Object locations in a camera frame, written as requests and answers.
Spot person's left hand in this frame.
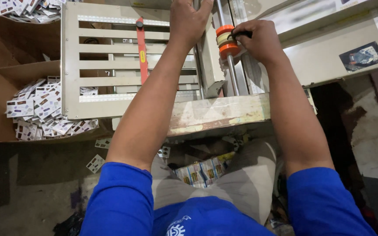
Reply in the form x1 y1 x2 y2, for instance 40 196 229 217
169 0 214 50

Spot person's right hand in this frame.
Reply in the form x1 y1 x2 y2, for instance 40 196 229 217
233 19 285 65

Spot orange rotary cutter head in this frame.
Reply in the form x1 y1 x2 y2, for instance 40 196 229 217
215 24 252 61

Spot grey clamp bar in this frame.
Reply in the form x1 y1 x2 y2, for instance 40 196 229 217
194 0 226 99

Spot beige paper cutting machine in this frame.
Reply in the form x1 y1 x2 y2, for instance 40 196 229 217
61 0 378 121

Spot worn painted wooden board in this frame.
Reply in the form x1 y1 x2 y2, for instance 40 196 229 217
167 93 271 137

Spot red gauge strip with knob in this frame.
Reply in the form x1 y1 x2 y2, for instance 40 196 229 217
135 17 150 86

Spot dark picture sticker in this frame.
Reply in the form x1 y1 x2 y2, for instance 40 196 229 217
339 41 378 73

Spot loose printed card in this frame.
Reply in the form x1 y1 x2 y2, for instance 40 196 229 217
86 154 106 174
94 138 113 150
157 146 172 160

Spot stack of printed sheets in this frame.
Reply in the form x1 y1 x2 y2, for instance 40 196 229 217
174 151 236 189

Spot person's grey trousers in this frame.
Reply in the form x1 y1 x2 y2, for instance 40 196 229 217
150 139 278 226

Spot person's blue shirt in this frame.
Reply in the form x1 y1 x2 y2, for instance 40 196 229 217
79 162 378 236

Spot pile of printed cards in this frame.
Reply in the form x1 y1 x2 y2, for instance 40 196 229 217
5 76 100 142

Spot heap of printed cards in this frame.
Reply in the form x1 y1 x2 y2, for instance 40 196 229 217
0 0 69 24

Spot large brown cardboard box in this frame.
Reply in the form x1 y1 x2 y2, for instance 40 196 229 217
0 0 62 69

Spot open cardboard box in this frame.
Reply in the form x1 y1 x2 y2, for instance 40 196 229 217
0 60 115 143

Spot black plastic bag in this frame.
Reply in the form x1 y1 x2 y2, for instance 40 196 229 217
52 211 85 236

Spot steel guide rail rod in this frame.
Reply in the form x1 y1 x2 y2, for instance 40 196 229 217
216 0 241 96

